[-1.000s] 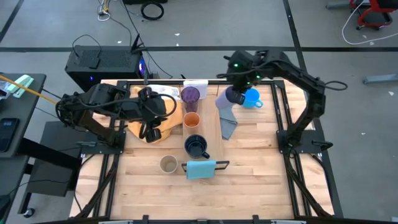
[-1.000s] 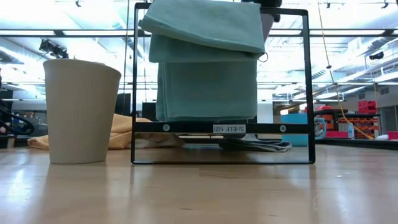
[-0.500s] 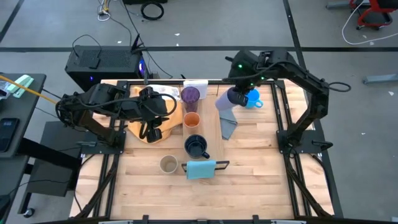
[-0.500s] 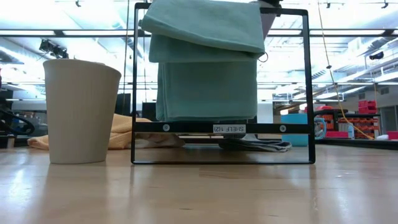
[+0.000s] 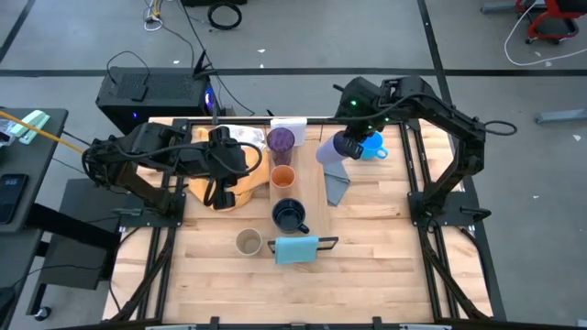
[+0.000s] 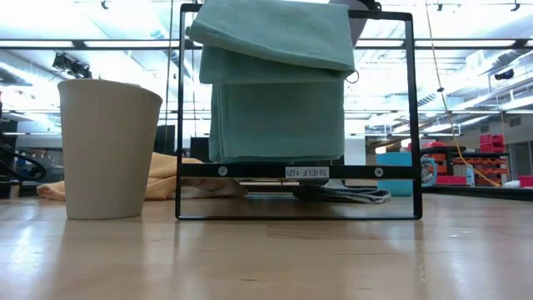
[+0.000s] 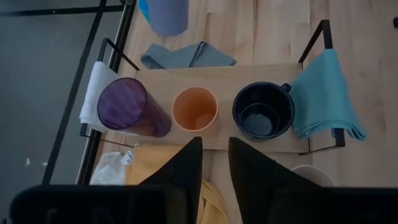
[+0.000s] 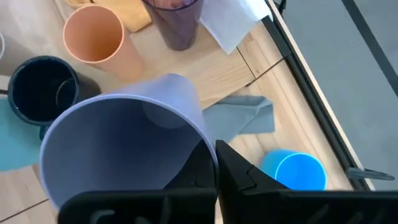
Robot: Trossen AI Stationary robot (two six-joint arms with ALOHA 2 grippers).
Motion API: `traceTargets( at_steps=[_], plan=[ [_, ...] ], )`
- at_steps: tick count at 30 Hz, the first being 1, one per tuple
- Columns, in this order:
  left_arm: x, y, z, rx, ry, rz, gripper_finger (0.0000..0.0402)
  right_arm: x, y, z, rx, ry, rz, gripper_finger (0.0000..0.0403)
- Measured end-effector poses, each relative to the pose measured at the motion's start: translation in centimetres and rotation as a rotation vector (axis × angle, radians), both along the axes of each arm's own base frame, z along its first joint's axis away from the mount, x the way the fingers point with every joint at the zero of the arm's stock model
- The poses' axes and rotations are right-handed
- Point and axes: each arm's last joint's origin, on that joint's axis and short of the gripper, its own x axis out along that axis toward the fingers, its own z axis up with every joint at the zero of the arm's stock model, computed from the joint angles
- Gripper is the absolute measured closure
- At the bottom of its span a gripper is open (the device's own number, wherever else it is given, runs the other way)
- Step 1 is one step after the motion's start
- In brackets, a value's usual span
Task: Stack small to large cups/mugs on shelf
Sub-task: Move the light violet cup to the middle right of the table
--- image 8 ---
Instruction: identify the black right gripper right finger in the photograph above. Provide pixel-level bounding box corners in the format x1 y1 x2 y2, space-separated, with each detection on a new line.
215 139 292 196

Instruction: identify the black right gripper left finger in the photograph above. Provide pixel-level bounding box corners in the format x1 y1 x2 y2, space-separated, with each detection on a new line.
164 139 218 189

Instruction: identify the light blue plastic mug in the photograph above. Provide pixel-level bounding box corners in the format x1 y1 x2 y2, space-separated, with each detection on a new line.
259 149 328 191

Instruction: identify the smooth white towel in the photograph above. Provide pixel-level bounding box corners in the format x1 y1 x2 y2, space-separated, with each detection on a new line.
198 0 273 55

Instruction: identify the lavender plastic cup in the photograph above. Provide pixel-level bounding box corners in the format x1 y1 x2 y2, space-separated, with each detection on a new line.
39 73 220 213

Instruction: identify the purple translucent tumbler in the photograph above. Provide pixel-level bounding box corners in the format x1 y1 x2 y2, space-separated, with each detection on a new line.
142 0 205 52

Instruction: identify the teal towel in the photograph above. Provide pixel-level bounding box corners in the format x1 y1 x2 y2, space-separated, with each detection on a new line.
0 98 45 172

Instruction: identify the grey-blue towel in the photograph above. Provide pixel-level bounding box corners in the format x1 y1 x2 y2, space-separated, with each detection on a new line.
201 95 276 147

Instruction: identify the yellow waffle towel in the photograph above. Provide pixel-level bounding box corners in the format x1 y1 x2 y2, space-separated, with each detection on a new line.
64 0 153 34

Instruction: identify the orange plastic cup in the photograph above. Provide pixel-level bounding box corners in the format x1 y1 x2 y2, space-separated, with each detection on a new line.
62 4 146 83

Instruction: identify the dark navy ceramic mug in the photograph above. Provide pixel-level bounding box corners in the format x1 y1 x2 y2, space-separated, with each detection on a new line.
7 55 103 141

